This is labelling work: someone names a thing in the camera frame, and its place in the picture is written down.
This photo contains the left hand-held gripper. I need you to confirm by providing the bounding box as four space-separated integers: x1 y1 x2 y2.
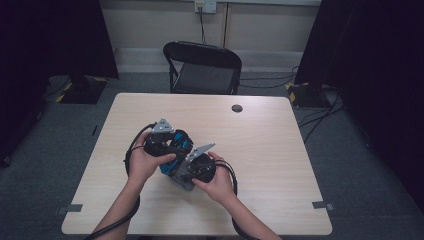
143 117 184 158

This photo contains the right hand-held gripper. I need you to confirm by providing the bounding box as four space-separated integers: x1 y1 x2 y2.
179 142 218 184

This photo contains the grey cloth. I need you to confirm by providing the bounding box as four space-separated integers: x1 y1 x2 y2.
170 156 198 192

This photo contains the blue toy sports car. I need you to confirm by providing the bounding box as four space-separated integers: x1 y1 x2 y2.
159 129 195 178

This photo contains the person's right hand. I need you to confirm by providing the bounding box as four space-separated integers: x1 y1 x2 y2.
191 151 237 205

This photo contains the person's left hand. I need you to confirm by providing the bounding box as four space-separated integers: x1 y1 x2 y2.
127 131 177 184

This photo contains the black stand base striped tape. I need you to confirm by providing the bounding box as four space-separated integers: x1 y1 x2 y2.
54 74 109 105
284 81 331 109

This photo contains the black folding chair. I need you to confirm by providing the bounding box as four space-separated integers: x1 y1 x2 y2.
162 40 243 96

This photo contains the grey tape strip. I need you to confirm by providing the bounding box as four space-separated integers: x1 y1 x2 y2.
56 203 84 215
311 200 334 212

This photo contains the black curtain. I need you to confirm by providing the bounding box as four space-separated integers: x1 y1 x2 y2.
0 0 120 168
293 0 424 214

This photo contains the right hand-held gripper black cable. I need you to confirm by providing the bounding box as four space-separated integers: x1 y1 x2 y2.
214 159 259 240

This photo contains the hand-held gripper black cable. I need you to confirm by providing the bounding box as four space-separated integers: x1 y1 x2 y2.
214 159 259 240
84 122 158 240

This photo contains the left hand-held gripper black cable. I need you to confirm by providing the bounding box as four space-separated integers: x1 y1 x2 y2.
84 122 158 240

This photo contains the black floor cable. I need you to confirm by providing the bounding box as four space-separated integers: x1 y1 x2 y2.
239 65 300 82
302 91 343 145
298 96 345 129
239 79 296 90

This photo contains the black socket cable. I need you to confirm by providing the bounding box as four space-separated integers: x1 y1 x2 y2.
198 7 208 45

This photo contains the thin wall conduit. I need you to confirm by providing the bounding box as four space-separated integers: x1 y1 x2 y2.
222 2 232 48

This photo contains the white wall socket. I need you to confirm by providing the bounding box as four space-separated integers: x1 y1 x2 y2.
194 0 218 14

